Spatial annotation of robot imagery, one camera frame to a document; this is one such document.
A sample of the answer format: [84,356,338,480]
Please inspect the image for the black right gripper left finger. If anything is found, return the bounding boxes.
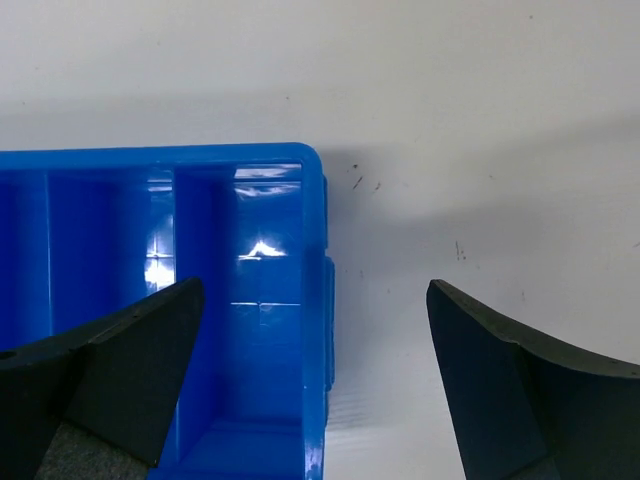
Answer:
[1,277,205,479]

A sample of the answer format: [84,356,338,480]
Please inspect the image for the blue plastic organizer bin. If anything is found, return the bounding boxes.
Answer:
[1,143,334,479]

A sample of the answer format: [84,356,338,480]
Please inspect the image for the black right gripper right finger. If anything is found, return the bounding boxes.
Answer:
[426,280,639,479]

